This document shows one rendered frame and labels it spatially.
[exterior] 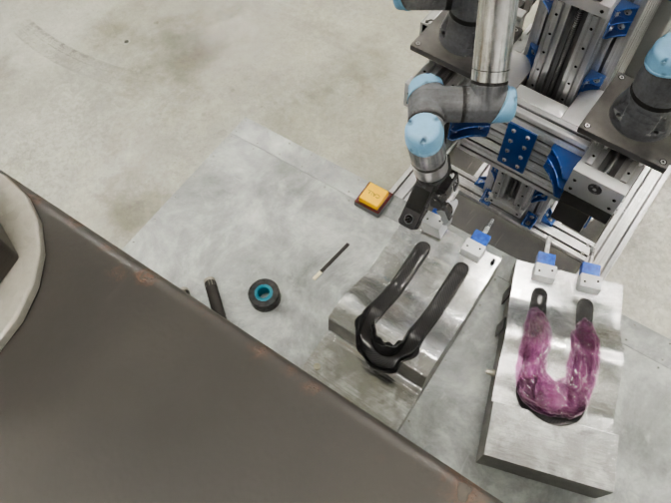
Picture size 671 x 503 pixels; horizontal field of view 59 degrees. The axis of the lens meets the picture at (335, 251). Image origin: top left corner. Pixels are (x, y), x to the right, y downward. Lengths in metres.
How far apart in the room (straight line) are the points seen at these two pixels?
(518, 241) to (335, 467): 2.17
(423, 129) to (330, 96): 1.84
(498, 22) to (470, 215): 1.24
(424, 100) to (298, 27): 2.16
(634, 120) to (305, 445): 1.44
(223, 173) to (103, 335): 1.56
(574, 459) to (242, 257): 0.93
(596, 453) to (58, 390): 1.25
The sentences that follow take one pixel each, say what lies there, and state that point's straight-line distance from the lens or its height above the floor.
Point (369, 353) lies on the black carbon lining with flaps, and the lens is 1.41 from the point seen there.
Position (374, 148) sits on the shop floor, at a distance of 2.80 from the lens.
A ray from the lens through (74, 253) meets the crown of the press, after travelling 0.26.
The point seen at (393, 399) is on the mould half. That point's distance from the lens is 1.40.
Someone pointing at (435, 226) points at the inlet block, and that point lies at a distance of 1.47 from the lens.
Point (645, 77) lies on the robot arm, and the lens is 1.54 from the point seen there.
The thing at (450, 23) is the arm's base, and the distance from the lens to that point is 1.69.
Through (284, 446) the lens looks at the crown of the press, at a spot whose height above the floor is 2.01.
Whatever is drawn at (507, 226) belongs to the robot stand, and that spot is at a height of 0.21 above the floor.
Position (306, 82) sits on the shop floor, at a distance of 3.08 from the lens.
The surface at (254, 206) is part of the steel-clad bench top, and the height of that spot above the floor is 0.80.
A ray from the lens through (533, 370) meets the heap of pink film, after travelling 1.42.
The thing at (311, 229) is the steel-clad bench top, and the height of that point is 0.80.
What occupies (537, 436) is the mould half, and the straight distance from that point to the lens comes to 1.37.
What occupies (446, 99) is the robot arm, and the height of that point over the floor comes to 1.28.
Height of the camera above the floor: 2.21
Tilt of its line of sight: 62 degrees down
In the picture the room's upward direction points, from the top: 6 degrees counter-clockwise
